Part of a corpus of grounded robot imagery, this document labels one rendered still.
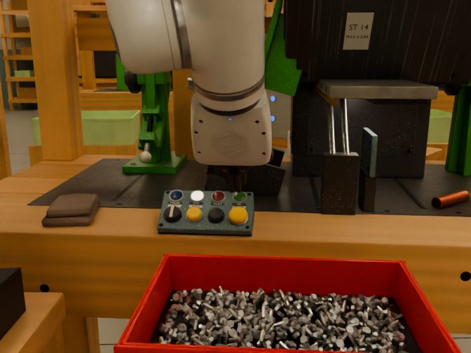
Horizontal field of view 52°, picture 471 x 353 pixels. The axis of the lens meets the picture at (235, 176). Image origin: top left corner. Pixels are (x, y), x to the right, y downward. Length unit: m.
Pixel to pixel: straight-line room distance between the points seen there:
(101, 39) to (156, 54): 0.99
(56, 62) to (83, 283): 0.75
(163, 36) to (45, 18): 0.98
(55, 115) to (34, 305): 0.82
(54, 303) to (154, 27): 0.41
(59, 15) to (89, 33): 0.11
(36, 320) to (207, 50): 0.40
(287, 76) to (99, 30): 0.70
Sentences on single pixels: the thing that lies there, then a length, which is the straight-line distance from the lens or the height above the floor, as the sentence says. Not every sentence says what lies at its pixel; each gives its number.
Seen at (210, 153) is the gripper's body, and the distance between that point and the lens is 0.62.
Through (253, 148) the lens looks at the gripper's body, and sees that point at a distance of 0.60.
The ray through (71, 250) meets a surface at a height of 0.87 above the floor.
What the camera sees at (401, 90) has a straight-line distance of 0.78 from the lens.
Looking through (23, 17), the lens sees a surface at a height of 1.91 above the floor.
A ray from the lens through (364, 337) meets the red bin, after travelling 0.58.
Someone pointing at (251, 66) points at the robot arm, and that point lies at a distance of 0.52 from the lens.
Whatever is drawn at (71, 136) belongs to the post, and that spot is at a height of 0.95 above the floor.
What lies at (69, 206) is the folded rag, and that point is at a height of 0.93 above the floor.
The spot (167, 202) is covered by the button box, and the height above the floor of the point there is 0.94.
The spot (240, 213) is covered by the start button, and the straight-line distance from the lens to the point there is 0.76.
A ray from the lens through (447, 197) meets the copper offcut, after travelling 0.97.
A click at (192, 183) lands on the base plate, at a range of 1.07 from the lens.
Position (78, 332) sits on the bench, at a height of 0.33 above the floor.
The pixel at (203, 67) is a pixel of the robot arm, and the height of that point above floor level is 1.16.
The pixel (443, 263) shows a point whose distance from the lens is 0.81.
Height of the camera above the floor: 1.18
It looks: 14 degrees down
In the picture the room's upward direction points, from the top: straight up
